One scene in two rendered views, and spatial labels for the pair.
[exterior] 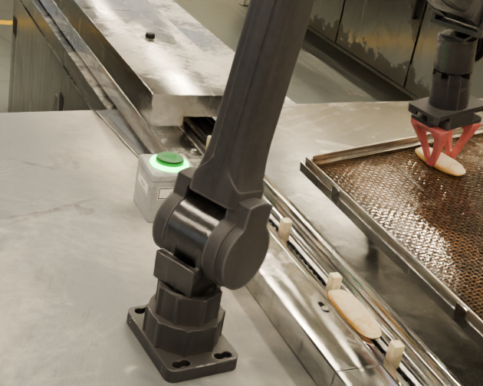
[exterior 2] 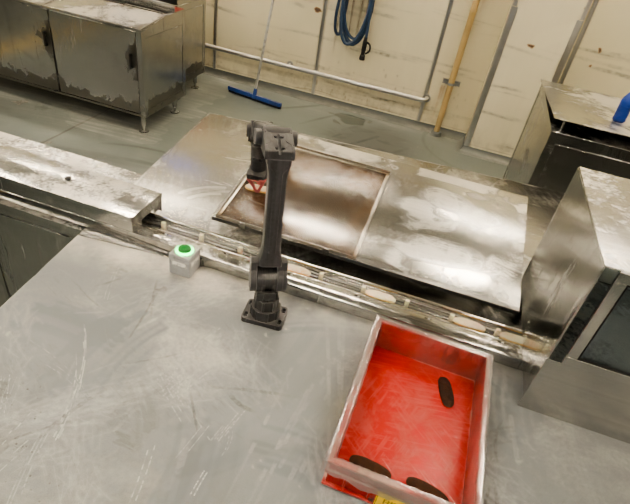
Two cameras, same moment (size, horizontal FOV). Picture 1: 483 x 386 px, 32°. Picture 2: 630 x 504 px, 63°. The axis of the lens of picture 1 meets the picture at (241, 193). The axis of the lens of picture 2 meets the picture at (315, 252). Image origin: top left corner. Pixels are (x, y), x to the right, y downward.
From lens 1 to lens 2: 0.94 m
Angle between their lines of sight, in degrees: 44
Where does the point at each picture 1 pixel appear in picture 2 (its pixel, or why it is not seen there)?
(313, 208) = (223, 231)
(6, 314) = (210, 347)
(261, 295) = not seen: hidden behind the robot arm
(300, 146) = (178, 200)
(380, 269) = not seen: hidden behind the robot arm
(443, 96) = (260, 167)
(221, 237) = (282, 277)
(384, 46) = (30, 66)
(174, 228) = (261, 282)
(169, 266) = (264, 295)
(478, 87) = (115, 82)
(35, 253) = (179, 319)
